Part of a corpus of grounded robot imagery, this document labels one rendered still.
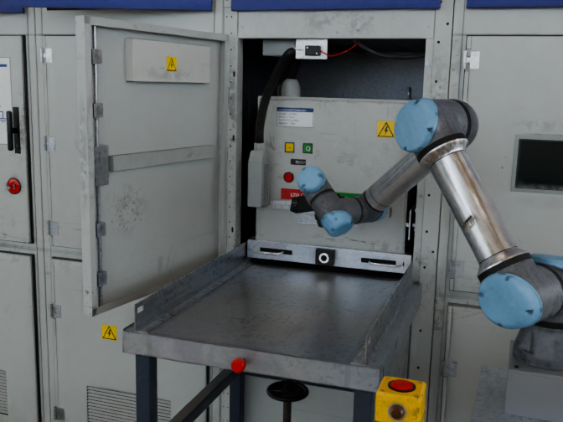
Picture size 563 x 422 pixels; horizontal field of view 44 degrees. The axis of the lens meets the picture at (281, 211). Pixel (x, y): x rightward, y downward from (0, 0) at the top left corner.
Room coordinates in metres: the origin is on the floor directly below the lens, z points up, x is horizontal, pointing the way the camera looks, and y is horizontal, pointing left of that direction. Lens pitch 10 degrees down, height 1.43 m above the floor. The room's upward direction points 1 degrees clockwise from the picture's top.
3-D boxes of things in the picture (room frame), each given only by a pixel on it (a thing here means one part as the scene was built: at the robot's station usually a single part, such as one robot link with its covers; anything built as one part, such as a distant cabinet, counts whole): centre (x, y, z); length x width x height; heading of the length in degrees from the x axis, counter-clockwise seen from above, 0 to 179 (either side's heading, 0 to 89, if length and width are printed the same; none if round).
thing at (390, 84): (2.49, -0.26, 1.18); 0.78 x 0.69 x 0.79; 162
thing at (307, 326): (1.79, -0.03, 0.82); 0.68 x 0.62 x 0.06; 162
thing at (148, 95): (1.97, 0.35, 1.21); 0.63 x 0.07 x 0.74; 152
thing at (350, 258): (2.17, -0.15, 0.89); 0.54 x 0.05 x 0.06; 72
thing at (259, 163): (2.15, 0.07, 1.14); 0.08 x 0.05 x 0.17; 162
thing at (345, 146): (2.15, -0.15, 1.15); 0.48 x 0.01 x 0.48; 72
